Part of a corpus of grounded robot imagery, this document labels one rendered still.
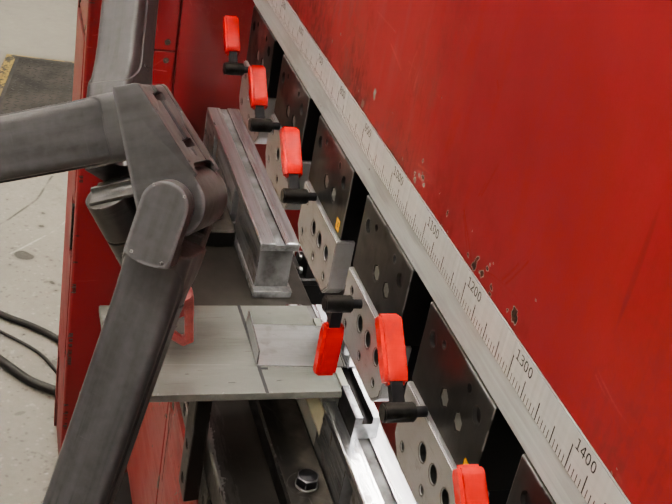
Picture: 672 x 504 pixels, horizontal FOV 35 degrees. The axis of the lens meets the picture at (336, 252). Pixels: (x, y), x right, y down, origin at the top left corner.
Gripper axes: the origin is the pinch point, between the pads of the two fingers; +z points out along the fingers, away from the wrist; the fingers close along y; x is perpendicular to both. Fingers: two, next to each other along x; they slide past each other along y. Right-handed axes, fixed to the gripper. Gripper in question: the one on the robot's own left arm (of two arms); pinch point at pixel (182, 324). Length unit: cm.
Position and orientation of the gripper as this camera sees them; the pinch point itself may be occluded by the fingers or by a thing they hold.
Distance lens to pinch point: 127.2
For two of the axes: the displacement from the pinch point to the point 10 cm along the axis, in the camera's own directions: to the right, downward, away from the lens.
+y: -2.2, -5.3, 8.2
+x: -9.2, 3.8, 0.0
